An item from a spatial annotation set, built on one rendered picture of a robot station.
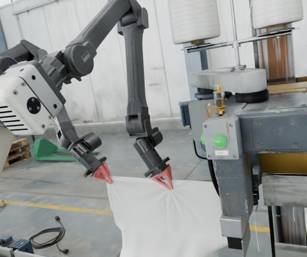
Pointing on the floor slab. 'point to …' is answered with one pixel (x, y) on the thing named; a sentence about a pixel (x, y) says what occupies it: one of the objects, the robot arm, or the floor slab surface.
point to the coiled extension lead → (51, 239)
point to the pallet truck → (45, 148)
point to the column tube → (274, 50)
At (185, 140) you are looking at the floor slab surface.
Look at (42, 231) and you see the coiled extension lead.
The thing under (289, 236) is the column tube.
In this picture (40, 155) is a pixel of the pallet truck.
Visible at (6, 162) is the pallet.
